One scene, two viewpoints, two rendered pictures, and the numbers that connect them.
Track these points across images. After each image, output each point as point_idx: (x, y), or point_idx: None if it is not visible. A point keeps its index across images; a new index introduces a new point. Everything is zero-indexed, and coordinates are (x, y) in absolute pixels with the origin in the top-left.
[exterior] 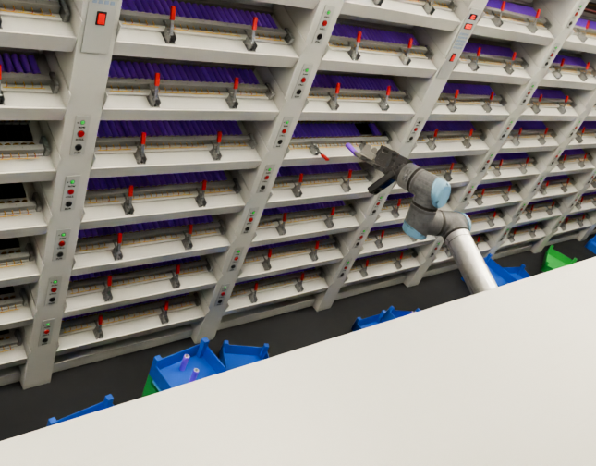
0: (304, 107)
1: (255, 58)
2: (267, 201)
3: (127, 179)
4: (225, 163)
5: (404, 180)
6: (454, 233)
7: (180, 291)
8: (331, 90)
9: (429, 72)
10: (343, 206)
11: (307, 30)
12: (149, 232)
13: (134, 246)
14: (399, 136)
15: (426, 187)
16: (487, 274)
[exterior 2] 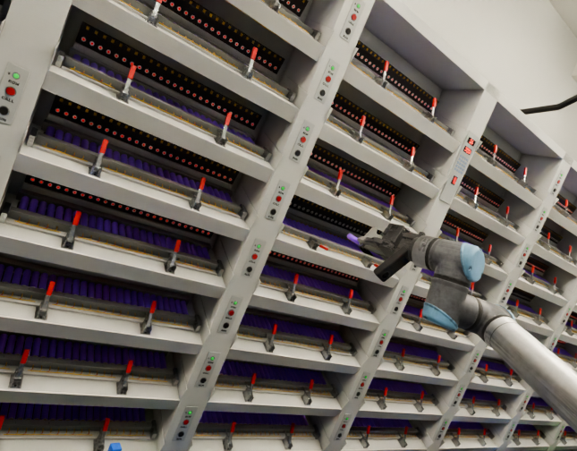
0: (302, 175)
1: (250, 89)
2: (253, 292)
3: (84, 219)
4: (204, 216)
5: (421, 251)
6: (496, 321)
7: (126, 402)
8: (333, 182)
9: (432, 190)
10: (343, 343)
11: (309, 82)
12: (99, 301)
13: (72, 311)
14: None
15: (453, 251)
16: (569, 368)
